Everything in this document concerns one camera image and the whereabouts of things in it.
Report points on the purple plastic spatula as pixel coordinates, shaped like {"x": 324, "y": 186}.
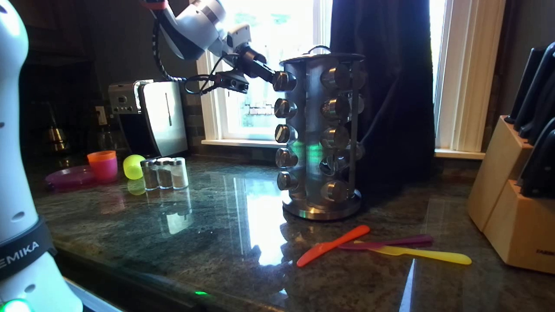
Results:
{"x": 399, "y": 242}

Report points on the white framed window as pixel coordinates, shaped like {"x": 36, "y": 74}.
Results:
{"x": 260, "y": 115}

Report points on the pink plastic cup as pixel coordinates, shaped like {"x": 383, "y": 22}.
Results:
{"x": 102, "y": 167}

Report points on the orange plastic spatula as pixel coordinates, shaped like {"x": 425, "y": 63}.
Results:
{"x": 329, "y": 247}

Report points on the purple plastic plate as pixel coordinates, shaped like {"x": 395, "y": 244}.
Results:
{"x": 69, "y": 178}

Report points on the dark window curtain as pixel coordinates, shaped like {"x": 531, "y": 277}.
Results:
{"x": 392, "y": 88}

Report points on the wooden knife block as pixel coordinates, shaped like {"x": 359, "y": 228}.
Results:
{"x": 508, "y": 219}

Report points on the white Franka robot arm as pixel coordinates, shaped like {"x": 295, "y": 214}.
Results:
{"x": 22, "y": 145}

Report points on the steel revolving spice rack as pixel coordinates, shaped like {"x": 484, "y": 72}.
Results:
{"x": 309, "y": 115}

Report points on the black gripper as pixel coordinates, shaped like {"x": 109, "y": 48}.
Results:
{"x": 248, "y": 58}

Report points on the stainless steel coffee maker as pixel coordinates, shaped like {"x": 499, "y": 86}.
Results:
{"x": 156, "y": 124}

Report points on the green plastic ball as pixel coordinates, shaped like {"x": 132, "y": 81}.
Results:
{"x": 133, "y": 167}

